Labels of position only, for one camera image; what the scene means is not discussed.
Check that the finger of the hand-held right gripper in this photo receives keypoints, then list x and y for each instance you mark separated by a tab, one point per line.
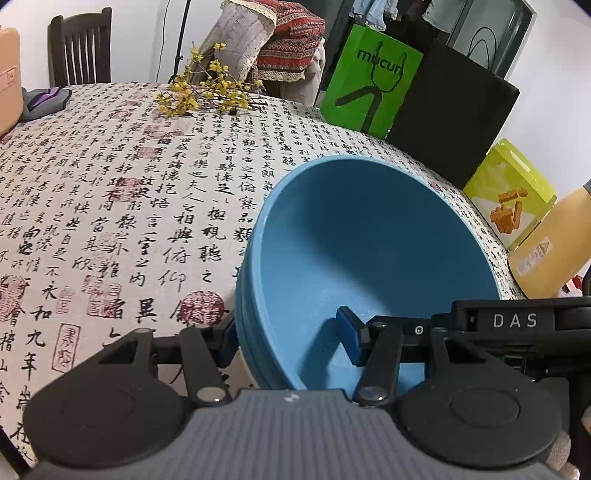
441	323

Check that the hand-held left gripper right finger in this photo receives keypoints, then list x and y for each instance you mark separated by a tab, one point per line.
350	337

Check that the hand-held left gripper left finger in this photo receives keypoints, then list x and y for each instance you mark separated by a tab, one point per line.
227	344

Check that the yellow thermos jug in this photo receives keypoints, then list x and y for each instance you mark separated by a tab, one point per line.
554	249

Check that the yellow-green snack box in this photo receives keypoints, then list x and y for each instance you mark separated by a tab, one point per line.
508	198

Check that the calligraphy printed tablecloth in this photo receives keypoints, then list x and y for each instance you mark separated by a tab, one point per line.
115	207

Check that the black paper bag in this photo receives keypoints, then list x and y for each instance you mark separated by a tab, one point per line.
452	124

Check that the green paper bag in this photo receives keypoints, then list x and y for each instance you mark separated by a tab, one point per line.
369	83

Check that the yellow flower branch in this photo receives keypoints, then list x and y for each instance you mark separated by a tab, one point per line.
207	92

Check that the beige jacket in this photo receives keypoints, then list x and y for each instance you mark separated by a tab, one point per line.
316	74

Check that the dark sliding glass door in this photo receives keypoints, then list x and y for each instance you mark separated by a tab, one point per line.
498	27

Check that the red patterned throw blanket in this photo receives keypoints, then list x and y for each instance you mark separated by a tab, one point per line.
281	46

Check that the purple cloth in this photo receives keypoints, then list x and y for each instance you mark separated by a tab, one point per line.
44	101

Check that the studio light on stand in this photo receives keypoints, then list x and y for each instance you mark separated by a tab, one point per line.
180	41

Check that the white hanging garment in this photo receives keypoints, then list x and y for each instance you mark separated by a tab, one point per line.
438	11

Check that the light blue hanging shirt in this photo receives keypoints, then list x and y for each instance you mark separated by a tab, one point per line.
374	11

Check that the dark wooden chair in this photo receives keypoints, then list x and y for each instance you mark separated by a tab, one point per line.
78	46

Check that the pink hard case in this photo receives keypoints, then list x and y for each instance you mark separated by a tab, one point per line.
9	83

